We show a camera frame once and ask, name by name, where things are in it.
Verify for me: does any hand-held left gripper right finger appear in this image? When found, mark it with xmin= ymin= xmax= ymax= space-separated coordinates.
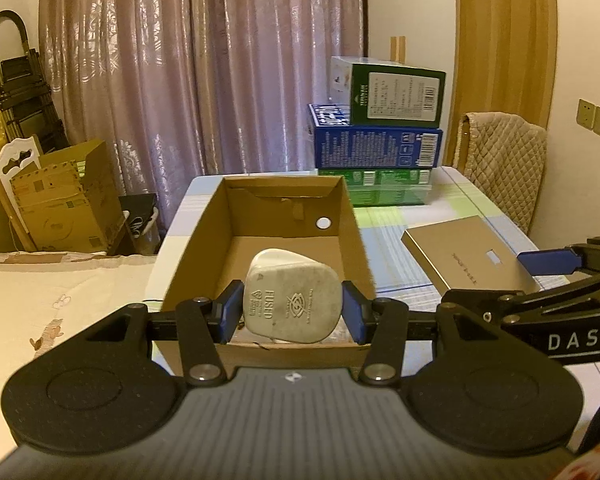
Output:
xmin=341 ymin=280 xmax=506 ymax=387

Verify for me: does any flat cardboard sheet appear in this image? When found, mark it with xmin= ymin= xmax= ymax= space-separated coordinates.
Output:
xmin=0 ymin=249 xmax=108 ymax=265

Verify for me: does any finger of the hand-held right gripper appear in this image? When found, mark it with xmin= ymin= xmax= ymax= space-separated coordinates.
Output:
xmin=440 ymin=270 xmax=600 ymax=326
xmin=516 ymin=235 xmax=600 ymax=277

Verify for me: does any red white printed cloth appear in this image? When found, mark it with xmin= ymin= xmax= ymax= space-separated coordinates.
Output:
xmin=560 ymin=447 xmax=600 ymax=480

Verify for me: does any pink patterned curtain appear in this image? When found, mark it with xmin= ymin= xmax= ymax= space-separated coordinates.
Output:
xmin=39 ymin=0 xmax=370 ymax=231

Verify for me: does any white cartoon print cloth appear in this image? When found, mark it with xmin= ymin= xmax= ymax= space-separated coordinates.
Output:
xmin=0 ymin=250 xmax=168 ymax=376

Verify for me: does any cardboard box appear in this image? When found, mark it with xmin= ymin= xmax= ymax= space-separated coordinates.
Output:
xmin=160 ymin=175 xmax=378 ymax=378

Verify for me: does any black bag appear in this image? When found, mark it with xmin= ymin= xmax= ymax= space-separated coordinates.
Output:
xmin=117 ymin=192 xmax=162 ymax=256

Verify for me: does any dark green carton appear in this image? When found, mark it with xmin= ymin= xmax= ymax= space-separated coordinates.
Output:
xmin=330 ymin=56 xmax=447 ymax=128

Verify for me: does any checked tablecloth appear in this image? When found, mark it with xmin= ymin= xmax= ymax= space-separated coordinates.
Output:
xmin=145 ymin=166 xmax=600 ymax=386

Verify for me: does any wooden chair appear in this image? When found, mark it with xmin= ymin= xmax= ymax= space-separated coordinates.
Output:
xmin=455 ymin=114 xmax=473 ymax=173

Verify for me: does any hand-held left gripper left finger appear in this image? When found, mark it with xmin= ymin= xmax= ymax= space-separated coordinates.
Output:
xmin=82 ymin=280 xmax=246 ymax=387

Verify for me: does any blue carton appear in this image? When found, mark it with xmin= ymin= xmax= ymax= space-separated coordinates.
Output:
xmin=307 ymin=103 xmax=444 ymax=170

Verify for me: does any brown printed cardboard carton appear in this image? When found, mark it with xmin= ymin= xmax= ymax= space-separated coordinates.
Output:
xmin=9 ymin=139 xmax=126 ymax=256

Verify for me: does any white plug adapter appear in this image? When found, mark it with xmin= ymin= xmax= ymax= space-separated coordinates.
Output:
xmin=242 ymin=248 xmax=343 ymax=345

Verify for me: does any white carved chair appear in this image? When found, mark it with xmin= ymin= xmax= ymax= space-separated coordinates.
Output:
xmin=0 ymin=135 xmax=43 ymax=251

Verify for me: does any folding step ladder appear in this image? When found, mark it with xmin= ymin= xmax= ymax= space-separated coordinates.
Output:
xmin=0 ymin=10 xmax=68 ymax=153

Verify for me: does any quilted beige chair cover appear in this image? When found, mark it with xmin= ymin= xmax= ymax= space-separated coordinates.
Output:
xmin=460 ymin=112 xmax=548 ymax=236

